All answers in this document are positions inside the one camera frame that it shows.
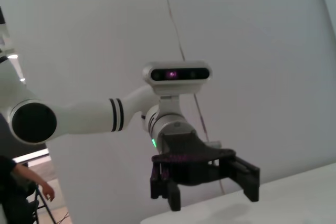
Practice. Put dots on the black folding chair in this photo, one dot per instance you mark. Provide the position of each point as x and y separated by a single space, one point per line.
39 205

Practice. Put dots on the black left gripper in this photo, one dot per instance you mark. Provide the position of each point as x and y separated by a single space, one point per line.
183 155

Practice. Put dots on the bystander dark clothed body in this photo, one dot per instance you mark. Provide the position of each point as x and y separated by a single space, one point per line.
13 195

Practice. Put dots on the bystander bare hand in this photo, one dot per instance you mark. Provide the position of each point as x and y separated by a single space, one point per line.
48 192

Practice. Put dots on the bystander bare forearm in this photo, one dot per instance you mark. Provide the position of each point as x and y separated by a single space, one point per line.
30 175

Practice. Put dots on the left black white wrist camera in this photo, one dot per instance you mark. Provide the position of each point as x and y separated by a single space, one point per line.
178 75

